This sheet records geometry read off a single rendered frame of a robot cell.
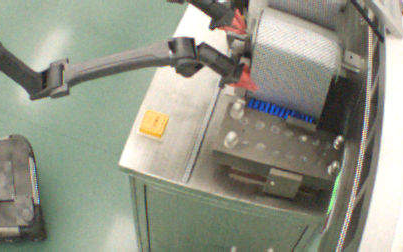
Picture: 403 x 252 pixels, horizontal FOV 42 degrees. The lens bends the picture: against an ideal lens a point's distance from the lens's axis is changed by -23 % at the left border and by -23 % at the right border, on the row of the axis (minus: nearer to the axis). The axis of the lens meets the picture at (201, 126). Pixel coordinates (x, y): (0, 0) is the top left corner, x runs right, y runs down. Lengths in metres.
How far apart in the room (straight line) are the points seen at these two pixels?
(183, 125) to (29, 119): 1.35
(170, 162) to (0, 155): 1.14
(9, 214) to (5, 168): 0.24
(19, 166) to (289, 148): 1.35
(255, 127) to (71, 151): 1.34
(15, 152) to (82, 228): 0.49
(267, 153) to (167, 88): 0.42
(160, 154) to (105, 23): 1.67
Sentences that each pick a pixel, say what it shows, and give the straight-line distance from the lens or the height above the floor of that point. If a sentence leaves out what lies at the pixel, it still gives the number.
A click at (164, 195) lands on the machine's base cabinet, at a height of 0.79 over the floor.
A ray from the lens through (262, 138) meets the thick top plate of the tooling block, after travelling 1.82.
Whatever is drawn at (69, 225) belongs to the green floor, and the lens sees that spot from 2.81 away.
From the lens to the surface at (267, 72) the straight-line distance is 1.79.
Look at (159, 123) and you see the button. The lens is 1.95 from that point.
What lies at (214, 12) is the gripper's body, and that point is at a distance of 1.71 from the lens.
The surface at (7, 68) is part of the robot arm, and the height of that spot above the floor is 1.34.
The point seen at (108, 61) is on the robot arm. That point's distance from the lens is 1.73.
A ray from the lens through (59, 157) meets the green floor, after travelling 2.99.
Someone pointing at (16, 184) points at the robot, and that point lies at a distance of 2.68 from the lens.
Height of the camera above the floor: 2.55
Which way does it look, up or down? 56 degrees down
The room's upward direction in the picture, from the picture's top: 7 degrees clockwise
